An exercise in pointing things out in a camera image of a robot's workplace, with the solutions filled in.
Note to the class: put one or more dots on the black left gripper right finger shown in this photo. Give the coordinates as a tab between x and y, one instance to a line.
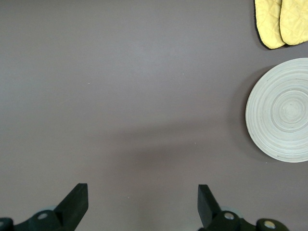
205	204

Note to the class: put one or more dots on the yellow quilted oven mitt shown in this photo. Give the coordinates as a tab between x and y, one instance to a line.
268	24
294	21

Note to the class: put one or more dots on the round wooden plate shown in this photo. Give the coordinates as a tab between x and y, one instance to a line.
284	113

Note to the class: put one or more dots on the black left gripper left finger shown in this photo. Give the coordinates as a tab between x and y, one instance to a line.
72	204

